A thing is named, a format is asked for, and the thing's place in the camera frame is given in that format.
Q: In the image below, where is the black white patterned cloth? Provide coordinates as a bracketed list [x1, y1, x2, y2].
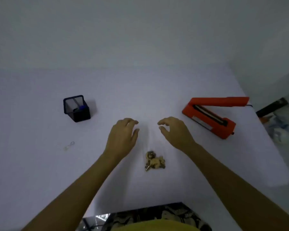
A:
[76, 202, 212, 231]

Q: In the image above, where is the person's left hand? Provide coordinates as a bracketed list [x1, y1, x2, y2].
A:
[104, 118, 140, 162]

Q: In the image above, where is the person's yellow shirt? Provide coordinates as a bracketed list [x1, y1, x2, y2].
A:
[116, 219, 195, 231]

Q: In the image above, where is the orange heat sealer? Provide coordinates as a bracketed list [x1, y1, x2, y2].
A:
[182, 97, 250, 140]

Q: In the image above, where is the blue white clutter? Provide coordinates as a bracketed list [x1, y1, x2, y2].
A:
[260, 113, 289, 143]

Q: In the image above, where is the black mesh pen holder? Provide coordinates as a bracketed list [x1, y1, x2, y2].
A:
[63, 95, 91, 123]

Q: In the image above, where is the dark bar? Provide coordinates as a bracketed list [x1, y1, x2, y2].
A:
[256, 97, 289, 118]

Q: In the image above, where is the clear plastic bag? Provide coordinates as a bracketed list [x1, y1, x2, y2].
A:
[138, 123, 169, 172]

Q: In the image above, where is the person's right hand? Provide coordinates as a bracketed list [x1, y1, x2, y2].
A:
[157, 116, 198, 156]

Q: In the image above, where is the person's left forearm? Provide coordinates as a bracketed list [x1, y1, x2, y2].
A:
[21, 151, 126, 231]

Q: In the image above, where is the person's right forearm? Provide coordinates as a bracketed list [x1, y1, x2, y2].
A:
[184, 144, 289, 231]

